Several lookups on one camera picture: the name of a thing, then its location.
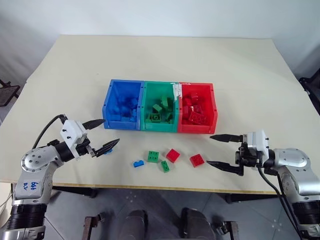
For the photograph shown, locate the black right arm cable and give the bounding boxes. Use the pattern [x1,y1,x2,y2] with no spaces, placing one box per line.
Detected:
[256,165,309,240]

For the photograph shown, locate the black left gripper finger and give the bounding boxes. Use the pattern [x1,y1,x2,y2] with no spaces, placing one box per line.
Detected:
[94,138,121,158]
[82,118,106,130]

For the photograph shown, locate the red square toy brick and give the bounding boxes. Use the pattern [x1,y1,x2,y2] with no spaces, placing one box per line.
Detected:
[189,153,206,168]
[165,148,182,163]

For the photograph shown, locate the green plastic storage bin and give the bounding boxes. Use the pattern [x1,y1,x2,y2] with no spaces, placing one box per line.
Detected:
[140,80,182,133]

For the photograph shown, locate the dark rounded shape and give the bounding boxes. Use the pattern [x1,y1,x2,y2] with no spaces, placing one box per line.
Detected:
[124,209,149,240]
[180,207,209,240]

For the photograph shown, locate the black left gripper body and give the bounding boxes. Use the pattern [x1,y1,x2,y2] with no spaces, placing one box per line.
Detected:
[74,138,98,159]

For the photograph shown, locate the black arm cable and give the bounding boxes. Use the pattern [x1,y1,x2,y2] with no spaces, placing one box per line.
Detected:
[32,114,69,149]
[256,165,309,240]

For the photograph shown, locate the rusty brown metal bracket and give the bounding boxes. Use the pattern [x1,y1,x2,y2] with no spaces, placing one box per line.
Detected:
[216,220,239,240]
[83,212,108,240]

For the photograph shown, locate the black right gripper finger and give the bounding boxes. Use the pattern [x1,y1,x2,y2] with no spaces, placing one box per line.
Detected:
[205,160,245,177]
[209,133,244,144]

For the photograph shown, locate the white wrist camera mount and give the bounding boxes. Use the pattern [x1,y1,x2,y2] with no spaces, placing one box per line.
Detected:
[59,119,89,157]
[245,129,271,157]

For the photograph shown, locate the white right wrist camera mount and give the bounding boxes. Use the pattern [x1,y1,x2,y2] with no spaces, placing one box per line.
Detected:
[245,129,271,157]

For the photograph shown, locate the red plastic storage bin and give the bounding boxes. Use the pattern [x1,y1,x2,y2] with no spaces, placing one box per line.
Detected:
[176,82,219,135]

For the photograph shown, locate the large red toy brick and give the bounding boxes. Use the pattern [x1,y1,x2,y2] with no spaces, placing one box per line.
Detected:
[187,111,211,125]

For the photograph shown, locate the black metal frame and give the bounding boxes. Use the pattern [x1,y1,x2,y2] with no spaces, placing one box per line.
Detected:
[298,65,320,114]

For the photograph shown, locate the black metal stand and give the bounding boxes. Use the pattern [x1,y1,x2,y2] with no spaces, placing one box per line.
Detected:
[0,78,21,109]

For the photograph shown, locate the green narrow toy brick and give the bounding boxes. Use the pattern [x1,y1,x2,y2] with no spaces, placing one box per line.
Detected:
[160,159,172,174]

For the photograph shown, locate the white tape strip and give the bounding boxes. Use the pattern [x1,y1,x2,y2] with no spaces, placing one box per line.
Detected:
[171,81,183,101]

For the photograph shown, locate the black table frame bar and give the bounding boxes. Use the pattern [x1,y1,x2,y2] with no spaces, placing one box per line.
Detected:
[53,185,99,199]
[224,193,285,204]

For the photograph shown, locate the blue plastic storage bin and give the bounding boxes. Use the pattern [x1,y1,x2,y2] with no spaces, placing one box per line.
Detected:
[101,79,146,131]

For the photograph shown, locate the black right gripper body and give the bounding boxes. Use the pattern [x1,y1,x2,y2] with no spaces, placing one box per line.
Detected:
[235,134,264,168]

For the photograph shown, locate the green square toy brick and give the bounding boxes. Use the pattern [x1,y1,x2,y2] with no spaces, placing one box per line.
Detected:
[146,150,161,164]

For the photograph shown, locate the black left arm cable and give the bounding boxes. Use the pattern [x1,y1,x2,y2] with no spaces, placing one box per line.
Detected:
[32,114,69,149]

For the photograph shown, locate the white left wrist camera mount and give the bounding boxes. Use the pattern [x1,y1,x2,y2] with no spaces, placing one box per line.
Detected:
[59,119,89,157]

